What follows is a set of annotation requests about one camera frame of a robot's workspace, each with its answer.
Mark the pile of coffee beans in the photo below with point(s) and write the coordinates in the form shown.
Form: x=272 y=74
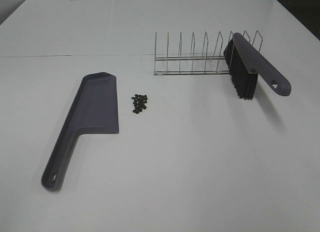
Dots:
x=139 y=103

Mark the grey plastic dustpan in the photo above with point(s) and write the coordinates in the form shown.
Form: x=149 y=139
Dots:
x=94 y=110

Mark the grey hand brush black bristles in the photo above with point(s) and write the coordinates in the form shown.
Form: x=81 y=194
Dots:
x=246 y=64

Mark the metal wire dish rack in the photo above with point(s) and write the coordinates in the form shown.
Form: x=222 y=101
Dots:
x=174 y=57

